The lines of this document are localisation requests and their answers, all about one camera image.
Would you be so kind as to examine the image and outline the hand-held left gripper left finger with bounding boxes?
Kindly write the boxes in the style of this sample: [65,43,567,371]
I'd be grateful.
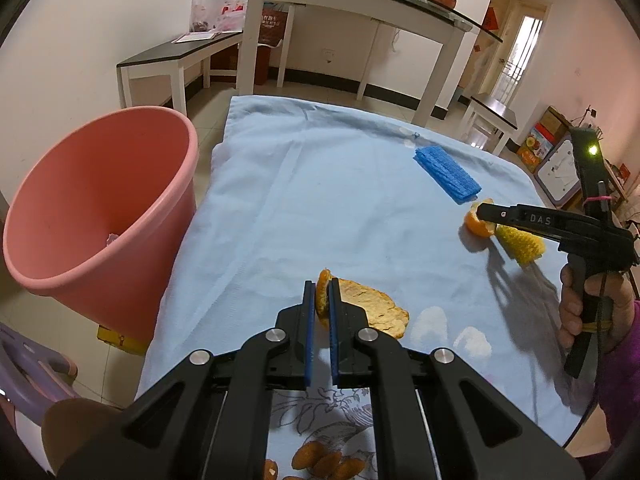
[52,281,317,480]

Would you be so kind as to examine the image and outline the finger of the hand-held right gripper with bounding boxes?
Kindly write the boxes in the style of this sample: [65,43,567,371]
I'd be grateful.
[517,229,563,252]
[476,202,567,234]

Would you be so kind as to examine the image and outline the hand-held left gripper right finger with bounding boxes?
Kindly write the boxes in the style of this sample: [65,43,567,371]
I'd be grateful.
[329,280,586,480]

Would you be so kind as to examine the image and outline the small orange peel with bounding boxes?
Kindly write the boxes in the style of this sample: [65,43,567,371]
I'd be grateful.
[465,203,497,239]

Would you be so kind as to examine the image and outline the large orange peel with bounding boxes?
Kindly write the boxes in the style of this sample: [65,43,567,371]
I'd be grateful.
[316,268,410,342]

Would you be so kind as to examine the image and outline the pink plastic bucket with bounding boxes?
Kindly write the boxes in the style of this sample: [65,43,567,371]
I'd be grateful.
[2,106,200,343]

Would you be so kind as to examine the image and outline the person's right forearm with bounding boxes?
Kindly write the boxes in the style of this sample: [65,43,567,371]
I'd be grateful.
[575,300,640,468]

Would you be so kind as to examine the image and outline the person's right hand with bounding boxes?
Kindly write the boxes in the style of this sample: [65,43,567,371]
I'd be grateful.
[558,263,640,352]

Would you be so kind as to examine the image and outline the yellow corn cob piece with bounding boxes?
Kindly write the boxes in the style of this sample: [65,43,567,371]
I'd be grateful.
[495,224,547,267]

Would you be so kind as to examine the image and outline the colourful fruit box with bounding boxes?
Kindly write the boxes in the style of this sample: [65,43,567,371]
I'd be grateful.
[517,122,554,171]

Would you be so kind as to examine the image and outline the floral printed tablecloth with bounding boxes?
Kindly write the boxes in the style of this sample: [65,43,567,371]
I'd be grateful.
[264,387,377,480]

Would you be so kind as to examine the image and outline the blue sponge cloth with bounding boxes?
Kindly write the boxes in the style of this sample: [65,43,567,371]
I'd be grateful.
[413,146,482,205]

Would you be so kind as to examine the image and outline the cardboard box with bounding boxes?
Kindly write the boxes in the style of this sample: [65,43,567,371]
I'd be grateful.
[537,105,571,136]

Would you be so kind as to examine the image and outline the small white bench dark top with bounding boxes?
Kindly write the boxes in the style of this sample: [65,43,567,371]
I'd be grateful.
[457,94,520,156]

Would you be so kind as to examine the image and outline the light blue cloth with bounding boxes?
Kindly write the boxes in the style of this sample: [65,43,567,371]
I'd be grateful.
[135,94,598,448]

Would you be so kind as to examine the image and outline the balcony door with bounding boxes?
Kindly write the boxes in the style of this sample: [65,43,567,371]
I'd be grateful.
[490,0,549,112]

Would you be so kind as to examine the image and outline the yellow plastic object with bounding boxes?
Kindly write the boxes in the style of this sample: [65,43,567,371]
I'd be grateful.
[97,324,151,357]

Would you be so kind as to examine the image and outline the tan round object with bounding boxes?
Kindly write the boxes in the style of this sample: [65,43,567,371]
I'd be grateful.
[41,399,123,477]

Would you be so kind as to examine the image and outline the purple plastic chair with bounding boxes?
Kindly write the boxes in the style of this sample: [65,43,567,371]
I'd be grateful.
[0,322,79,413]

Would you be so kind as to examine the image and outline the brown paper bag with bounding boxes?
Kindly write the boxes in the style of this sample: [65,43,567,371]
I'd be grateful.
[257,7,292,86]

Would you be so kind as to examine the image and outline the white table with glass top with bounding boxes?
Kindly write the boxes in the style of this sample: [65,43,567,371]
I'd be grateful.
[214,0,503,128]

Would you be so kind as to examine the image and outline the long white bench black top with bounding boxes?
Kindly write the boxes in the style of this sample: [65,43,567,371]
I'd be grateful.
[116,30,246,117]

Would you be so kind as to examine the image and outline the clear plastic bag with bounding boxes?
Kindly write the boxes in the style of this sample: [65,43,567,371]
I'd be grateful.
[189,0,247,34]

